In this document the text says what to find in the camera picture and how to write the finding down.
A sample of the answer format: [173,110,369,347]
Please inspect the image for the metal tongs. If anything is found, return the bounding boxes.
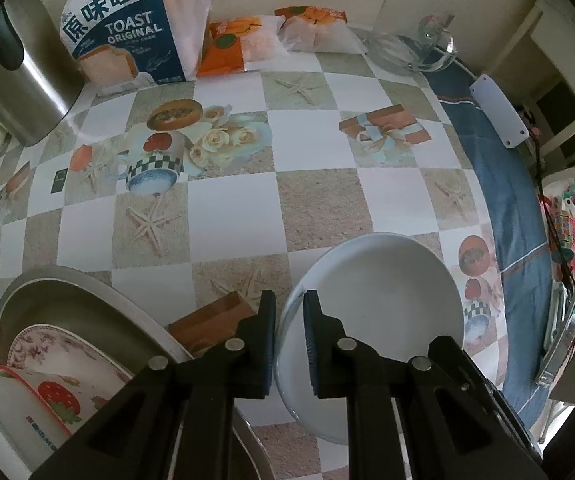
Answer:
[535,282,575,388]

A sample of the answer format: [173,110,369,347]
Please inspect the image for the white plastic chair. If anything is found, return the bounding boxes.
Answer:
[484,0,575,182]

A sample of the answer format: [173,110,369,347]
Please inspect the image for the floral rimmed white plate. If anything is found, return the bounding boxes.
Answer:
[6,324,134,389]

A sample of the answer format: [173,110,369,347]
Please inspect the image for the large stainless steel basin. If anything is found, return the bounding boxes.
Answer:
[0,266,276,479]

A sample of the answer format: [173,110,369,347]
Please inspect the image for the colourful toy bundle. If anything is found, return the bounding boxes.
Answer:
[541,179,575,282]

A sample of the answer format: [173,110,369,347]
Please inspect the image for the clear glass measuring jug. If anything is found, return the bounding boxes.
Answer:
[365,0,458,73]

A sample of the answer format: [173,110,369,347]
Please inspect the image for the stainless steel thermos jug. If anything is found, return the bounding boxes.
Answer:
[0,0,85,146]

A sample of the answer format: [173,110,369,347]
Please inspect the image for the orange white snack packet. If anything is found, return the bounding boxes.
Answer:
[274,6,367,55]

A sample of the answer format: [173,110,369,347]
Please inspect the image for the strawberry pattern red-rimmed bowl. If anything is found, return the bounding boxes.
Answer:
[0,366,129,479]

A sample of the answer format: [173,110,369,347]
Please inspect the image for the toast bread bag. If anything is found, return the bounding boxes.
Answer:
[59,0,210,96]

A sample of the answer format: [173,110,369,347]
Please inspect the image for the patterned plastic tablecloth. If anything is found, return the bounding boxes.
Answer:
[0,53,545,420]

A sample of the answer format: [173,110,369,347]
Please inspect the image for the white round shallow bowl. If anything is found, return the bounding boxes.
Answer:
[274,233,464,444]

